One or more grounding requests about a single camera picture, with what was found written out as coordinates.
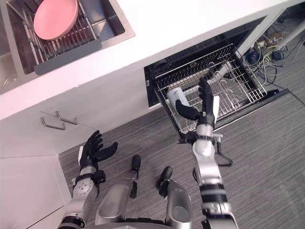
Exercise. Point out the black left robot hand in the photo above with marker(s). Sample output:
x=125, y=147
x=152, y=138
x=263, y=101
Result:
x=95, y=150

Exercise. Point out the dark left robot foot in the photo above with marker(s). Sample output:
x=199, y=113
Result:
x=136, y=162

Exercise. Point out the dark right robot foot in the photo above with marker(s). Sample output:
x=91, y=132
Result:
x=166, y=173

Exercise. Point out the silver left robot leg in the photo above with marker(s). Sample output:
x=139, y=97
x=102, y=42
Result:
x=116, y=200

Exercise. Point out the silver right robot leg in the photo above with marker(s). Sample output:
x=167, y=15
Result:
x=177, y=202

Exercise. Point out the grey roll-up drying rack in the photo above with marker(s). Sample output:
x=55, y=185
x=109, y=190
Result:
x=66, y=55

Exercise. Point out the pale plastic cup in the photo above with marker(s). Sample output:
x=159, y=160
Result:
x=177, y=96

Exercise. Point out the white kitchen cabinet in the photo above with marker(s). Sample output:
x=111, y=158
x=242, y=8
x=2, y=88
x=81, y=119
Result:
x=31, y=152

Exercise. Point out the black power adapter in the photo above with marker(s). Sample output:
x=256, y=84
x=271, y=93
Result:
x=277, y=55

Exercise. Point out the black round floor device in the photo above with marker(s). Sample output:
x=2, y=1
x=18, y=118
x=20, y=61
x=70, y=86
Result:
x=252, y=57

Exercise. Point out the pink bowl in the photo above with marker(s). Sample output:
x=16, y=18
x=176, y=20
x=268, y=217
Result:
x=54, y=20

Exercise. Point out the white table leg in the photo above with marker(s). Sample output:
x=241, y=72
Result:
x=294, y=31

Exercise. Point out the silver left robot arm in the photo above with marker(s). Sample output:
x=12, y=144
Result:
x=82, y=190

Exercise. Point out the dark robot foot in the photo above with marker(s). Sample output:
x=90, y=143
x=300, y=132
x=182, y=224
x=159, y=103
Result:
x=136, y=162
x=166, y=173

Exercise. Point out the clear drinking glass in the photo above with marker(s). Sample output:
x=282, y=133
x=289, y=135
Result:
x=10, y=81

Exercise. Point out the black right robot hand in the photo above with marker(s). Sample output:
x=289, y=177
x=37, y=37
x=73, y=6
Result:
x=207, y=102

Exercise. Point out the silver robot leg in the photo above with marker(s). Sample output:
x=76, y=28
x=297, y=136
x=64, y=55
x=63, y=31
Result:
x=177, y=202
x=116, y=200

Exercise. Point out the black built-in dishwasher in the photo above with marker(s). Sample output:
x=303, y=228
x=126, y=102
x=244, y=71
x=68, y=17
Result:
x=186, y=66

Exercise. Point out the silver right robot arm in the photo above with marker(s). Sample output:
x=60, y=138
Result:
x=209, y=171

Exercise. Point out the stainless steel sink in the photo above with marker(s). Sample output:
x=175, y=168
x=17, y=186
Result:
x=14, y=47

